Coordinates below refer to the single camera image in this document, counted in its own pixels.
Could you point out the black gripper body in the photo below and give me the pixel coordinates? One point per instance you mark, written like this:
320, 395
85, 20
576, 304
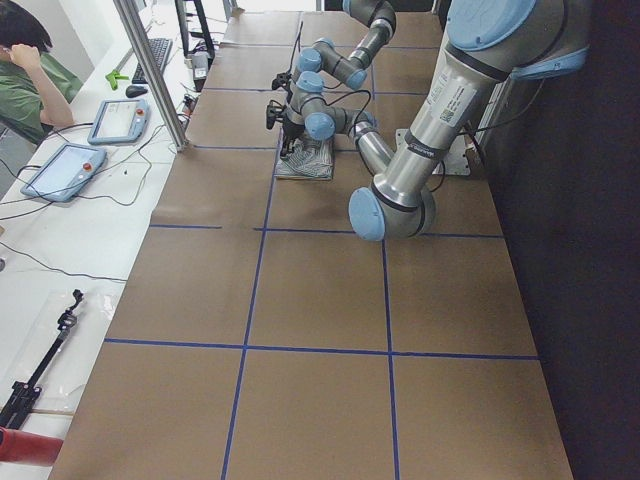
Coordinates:
289, 94
291, 128

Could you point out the striped polo shirt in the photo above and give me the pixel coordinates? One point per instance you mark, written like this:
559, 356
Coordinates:
306, 159

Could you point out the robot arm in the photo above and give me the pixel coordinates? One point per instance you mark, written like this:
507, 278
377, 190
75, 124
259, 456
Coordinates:
487, 43
345, 45

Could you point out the black computer mouse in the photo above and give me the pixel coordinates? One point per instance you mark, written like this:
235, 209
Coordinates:
135, 90

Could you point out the far teach pendant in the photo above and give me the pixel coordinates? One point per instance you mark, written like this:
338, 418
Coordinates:
119, 122

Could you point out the teach pendant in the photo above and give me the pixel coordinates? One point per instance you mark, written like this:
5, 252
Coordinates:
119, 122
65, 173

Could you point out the green plastic clamp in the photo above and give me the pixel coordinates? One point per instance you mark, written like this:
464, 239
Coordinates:
114, 77

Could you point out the near teach pendant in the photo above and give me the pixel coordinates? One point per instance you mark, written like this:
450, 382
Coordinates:
65, 173

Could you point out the seated person green shirt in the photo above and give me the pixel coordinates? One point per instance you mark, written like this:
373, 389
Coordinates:
36, 89

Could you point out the red cylinder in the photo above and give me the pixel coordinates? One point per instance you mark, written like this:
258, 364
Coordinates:
27, 448

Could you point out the aluminium frame post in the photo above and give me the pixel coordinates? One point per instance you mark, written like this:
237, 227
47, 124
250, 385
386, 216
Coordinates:
140, 44

